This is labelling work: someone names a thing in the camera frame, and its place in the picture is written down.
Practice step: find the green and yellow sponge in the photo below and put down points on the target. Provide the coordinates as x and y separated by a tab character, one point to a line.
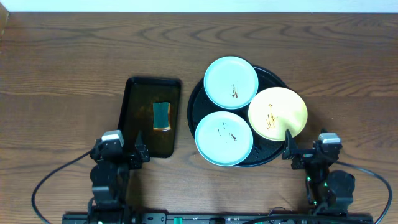
161	120

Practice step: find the lower light blue plate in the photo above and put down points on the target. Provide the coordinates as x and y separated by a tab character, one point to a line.
224	138

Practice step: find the light blue plate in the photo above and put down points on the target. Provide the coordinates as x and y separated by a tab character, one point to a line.
231	82
224	138

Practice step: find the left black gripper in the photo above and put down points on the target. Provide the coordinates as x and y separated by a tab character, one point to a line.
125	157

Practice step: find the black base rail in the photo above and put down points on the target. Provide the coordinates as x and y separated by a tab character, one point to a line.
162	218

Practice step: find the upper light blue plate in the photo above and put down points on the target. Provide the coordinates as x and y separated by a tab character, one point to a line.
231	82

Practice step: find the yellow plate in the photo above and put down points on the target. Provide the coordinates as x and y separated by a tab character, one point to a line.
275	110

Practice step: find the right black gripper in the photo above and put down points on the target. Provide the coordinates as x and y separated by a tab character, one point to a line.
291	150

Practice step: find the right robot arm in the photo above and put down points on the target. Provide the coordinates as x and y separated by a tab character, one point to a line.
331	193

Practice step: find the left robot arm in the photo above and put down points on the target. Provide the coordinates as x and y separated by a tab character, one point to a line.
110	177

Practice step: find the black rectangular tray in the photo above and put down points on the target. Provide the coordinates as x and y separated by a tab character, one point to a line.
137	113

